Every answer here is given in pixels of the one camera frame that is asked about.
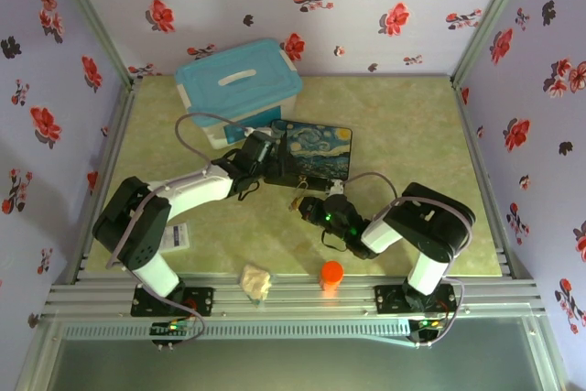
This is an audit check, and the small brass padlock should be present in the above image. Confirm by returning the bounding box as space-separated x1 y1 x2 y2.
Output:
288 175 310 212

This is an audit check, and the starry night print case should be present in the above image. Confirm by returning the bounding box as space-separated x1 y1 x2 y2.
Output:
264 119 354 191

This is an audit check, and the orange plastic bottle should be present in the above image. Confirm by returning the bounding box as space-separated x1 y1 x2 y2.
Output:
320 260 346 297

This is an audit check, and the blue lidded plastic storage box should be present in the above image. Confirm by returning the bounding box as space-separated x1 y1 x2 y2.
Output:
174 39 304 151

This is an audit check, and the crumpled beige paper ball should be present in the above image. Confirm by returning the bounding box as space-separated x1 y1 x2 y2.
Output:
239 264 273 308

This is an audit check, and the white printed card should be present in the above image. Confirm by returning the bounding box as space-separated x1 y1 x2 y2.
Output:
162 222 191 253

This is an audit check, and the right circuit board with leds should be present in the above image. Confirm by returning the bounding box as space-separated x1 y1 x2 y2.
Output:
408 316 449 342

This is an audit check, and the circuit board with leds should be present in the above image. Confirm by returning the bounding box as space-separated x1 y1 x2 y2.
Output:
149 320 194 336
408 316 449 342

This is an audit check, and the left circuit board with leds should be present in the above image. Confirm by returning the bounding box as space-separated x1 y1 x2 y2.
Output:
149 320 194 336

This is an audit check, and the grey left arm cable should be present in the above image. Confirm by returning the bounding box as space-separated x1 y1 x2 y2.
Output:
105 112 252 274

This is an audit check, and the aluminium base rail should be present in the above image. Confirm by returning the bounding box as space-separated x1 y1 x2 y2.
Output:
43 271 546 320

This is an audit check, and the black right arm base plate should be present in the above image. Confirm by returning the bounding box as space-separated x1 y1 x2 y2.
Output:
374 284 457 317

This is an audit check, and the grey slotted cable duct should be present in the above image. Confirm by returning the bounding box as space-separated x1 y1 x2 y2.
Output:
61 320 412 342

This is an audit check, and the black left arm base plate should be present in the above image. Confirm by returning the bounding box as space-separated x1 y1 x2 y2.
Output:
131 286 216 319

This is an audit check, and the aluminium side rail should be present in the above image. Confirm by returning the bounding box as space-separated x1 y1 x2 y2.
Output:
68 81 141 285
451 81 535 280

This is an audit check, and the aluminium frame post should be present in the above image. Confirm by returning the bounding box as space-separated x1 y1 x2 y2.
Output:
450 0 537 88
43 0 141 88

